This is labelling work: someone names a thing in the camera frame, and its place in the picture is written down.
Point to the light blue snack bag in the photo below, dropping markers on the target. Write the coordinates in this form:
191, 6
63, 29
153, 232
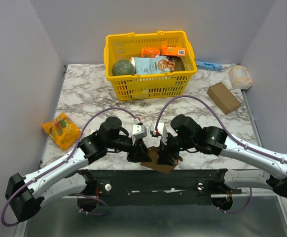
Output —
151, 66

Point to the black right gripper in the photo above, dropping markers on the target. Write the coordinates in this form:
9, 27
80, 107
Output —
165, 149

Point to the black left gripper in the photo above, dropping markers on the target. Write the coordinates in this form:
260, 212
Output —
139, 152

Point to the blue tissue packet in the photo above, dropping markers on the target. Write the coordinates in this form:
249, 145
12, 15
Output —
208, 66

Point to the dark brown snack packet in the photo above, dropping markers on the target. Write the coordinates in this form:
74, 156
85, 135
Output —
178, 64

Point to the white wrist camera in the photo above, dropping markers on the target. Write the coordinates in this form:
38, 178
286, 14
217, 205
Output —
159, 130
139, 131

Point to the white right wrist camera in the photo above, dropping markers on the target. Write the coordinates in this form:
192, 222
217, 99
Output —
159, 130

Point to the orange gummy candy bag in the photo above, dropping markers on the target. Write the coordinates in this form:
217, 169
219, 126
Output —
62, 130

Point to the orange snack box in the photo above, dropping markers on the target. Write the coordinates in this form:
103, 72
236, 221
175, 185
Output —
150, 53
173, 51

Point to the brown cardboard box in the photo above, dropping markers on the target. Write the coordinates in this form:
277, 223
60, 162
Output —
223, 98
153, 164

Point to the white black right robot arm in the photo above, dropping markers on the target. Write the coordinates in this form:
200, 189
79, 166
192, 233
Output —
270, 168

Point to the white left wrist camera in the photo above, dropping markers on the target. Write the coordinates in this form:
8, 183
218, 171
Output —
139, 131

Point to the orange snack box left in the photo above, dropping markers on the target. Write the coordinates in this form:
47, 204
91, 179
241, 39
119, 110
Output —
150, 53

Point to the yellow plastic shopping basket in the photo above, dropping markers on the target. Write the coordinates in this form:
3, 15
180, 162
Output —
128, 46

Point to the folded brown cardboard box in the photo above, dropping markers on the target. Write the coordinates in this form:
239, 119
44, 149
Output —
223, 98

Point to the beige wrapped bread bag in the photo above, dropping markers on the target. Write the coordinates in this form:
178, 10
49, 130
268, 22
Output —
240, 78

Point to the green round melon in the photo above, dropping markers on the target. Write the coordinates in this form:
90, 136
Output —
122, 68

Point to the orange snack box right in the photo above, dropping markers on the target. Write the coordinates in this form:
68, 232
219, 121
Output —
173, 51

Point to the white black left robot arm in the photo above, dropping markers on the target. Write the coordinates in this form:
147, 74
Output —
27, 194

